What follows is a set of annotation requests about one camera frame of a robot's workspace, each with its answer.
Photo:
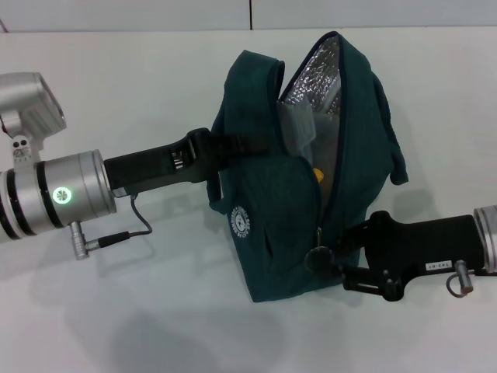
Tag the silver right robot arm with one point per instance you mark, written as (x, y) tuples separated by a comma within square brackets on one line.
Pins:
[(488, 237)]

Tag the dark teal insulated lunch bag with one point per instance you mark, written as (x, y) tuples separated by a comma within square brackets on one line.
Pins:
[(279, 248)]

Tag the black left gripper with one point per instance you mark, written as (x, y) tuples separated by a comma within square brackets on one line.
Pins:
[(147, 167)]

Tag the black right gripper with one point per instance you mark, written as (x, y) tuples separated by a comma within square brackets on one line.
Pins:
[(423, 248)]

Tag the yellow toy banana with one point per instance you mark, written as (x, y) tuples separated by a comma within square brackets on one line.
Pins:
[(318, 175)]

